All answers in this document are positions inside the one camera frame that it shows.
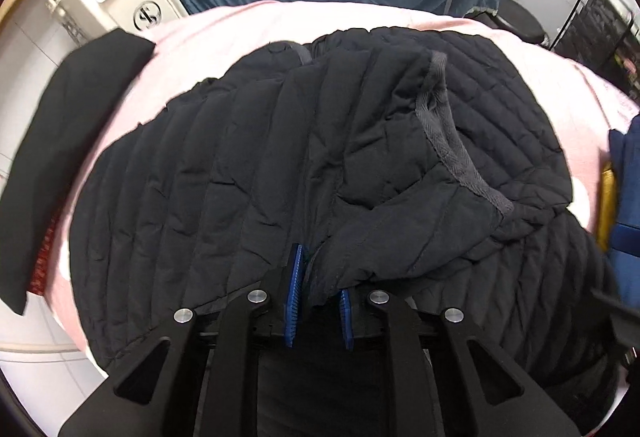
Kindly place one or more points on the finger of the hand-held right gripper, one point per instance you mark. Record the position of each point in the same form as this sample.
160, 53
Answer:
630, 327

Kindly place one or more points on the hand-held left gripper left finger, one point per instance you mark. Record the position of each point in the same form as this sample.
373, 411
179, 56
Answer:
295, 297

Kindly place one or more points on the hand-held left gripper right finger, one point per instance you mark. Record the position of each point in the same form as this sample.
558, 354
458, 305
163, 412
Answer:
346, 322

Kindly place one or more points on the black quilted jacket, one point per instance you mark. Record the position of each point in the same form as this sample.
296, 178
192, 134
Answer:
200, 192

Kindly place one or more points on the dark blue cloth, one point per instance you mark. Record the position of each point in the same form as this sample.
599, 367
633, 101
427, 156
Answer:
630, 197

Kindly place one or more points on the red patterned cloth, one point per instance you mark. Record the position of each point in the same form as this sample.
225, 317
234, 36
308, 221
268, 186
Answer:
45, 262

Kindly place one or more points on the black folded cloth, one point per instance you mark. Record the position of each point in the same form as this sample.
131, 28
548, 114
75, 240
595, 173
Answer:
65, 142

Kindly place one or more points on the pink polka-dot blanket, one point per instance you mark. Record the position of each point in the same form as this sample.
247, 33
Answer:
225, 24

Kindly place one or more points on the black round stool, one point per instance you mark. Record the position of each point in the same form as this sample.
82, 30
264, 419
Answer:
520, 17

